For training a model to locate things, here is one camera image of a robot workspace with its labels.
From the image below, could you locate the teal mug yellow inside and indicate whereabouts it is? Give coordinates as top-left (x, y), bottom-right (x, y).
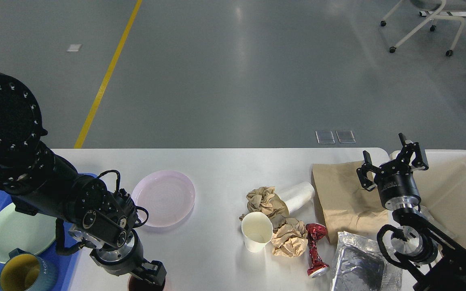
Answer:
top-left (0, 248), bottom-right (59, 291)

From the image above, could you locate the light crumpled brown paper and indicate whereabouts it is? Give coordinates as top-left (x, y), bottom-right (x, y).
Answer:
top-left (271, 217), bottom-right (307, 258)

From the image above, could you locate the dark crumpled brown paper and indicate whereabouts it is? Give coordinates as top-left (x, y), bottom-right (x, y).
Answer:
top-left (246, 186), bottom-right (290, 232)

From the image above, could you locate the beige plastic bin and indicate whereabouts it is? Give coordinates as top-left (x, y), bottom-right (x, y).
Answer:
top-left (413, 149), bottom-right (466, 248)

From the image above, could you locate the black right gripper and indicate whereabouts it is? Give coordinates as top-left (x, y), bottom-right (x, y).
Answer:
top-left (356, 133), bottom-right (429, 211)

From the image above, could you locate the crushed red can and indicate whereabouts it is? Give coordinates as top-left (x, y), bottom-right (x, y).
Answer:
top-left (305, 223), bottom-right (330, 278)

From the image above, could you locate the brown paper bag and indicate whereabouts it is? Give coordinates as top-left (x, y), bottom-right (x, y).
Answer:
top-left (312, 161), bottom-right (389, 245)

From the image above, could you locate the light green plate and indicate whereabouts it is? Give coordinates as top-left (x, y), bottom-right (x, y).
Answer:
top-left (0, 203), bottom-right (56, 264)

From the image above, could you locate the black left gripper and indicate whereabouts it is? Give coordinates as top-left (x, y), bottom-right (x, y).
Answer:
top-left (89, 230), bottom-right (167, 285)

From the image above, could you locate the silver foil bag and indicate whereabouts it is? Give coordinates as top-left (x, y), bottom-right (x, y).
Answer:
top-left (330, 231), bottom-right (402, 291)

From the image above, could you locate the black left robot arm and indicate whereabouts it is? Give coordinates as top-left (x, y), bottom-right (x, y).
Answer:
top-left (0, 72), bottom-right (167, 291)

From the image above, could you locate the pink plate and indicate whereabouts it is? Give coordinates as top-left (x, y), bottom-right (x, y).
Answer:
top-left (131, 170), bottom-right (196, 228)

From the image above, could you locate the white rolling chair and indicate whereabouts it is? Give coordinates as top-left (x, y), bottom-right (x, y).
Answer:
top-left (388, 0), bottom-right (466, 57)

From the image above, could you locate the upright white paper cup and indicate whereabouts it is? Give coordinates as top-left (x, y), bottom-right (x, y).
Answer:
top-left (241, 212), bottom-right (273, 253)

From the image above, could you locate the lying white paper cup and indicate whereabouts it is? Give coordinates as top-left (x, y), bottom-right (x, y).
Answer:
top-left (275, 182), bottom-right (316, 217)

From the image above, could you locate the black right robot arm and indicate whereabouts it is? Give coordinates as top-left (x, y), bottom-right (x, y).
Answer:
top-left (356, 133), bottom-right (466, 291)

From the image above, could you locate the pink mug dark inside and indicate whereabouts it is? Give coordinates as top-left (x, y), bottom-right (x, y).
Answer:
top-left (127, 276), bottom-right (167, 291)

